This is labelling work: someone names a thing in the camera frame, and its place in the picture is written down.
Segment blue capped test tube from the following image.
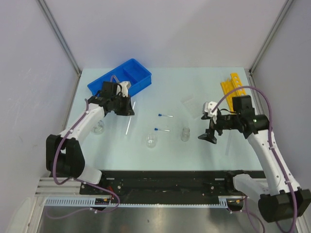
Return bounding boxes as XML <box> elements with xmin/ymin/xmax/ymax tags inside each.
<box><xmin>158</xmin><ymin>114</ymin><xmax>173</xmax><ymax>118</ymax></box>
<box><xmin>154</xmin><ymin>128</ymin><xmax>170</xmax><ymax>132</ymax></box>

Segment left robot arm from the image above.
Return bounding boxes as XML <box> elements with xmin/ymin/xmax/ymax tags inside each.
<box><xmin>46</xmin><ymin>81</ymin><xmax>135</xmax><ymax>194</ymax></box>

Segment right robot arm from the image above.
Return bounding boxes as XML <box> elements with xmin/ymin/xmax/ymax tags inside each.
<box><xmin>198</xmin><ymin>95</ymin><xmax>311</xmax><ymax>223</ymax></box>

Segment clear glass bottle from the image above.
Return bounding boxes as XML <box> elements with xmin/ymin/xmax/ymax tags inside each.
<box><xmin>181</xmin><ymin>127</ymin><xmax>190</xmax><ymax>142</ymax></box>

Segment clear plastic well plate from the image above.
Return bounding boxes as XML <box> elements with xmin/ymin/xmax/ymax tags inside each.
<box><xmin>181</xmin><ymin>96</ymin><xmax>204</xmax><ymax>119</ymax></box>

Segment stoppered round glass flask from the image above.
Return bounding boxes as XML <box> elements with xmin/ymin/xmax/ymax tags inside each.
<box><xmin>92</xmin><ymin>120</ymin><xmax>104</xmax><ymax>135</ymax></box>

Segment blue divided plastic bin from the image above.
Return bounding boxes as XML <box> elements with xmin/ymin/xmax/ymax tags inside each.
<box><xmin>87</xmin><ymin>58</ymin><xmax>152</xmax><ymax>97</ymax></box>

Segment clear glass flask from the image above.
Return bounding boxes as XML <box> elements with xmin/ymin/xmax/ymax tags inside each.
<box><xmin>145</xmin><ymin>128</ymin><xmax>158</xmax><ymax>149</ymax></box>

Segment yellow test tube rack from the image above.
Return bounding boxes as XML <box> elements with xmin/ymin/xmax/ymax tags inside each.
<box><xmin>220</xmin><ymin>73</ymin><xmax>246</xmax><ymax>112</ymax></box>

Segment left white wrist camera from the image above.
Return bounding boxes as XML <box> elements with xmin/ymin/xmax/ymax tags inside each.
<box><xmin>116</xmin><ymin>81</ymin><xmax>131</xmax><ymax>97</ymax></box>

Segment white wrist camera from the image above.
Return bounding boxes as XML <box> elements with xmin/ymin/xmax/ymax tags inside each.
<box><xmin>201</xmin><ymin>101</ymin><xmax>218</xmax><ymax>123</ymax></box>
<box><xmin>116</xmin><ymin>81</ymin><xmax>131</xmax><ymax>97</ymax></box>

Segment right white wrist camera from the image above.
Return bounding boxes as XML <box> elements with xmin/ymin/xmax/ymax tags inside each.
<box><xmin>201</xmin><ymin>101</ymin><xmax>218</xmax><ymax>123</ymax></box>

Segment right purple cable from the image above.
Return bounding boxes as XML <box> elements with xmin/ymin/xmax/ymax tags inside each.
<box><xmin>211</xmin><ymin>85</ymin><xmax>298</xmax><ymax>233</ymax></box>

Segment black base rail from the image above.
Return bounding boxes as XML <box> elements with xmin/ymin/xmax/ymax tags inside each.
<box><xmin>50</xmin><ymin>169</ymin><xmax>265</xmax><ymax>207</ymax></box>

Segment aluminium frame rail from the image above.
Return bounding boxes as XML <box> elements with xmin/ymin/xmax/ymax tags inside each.
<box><xmin>34</xmin><ymin>177</ymin><xmax>86</xmax><ymax>197</ymax></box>

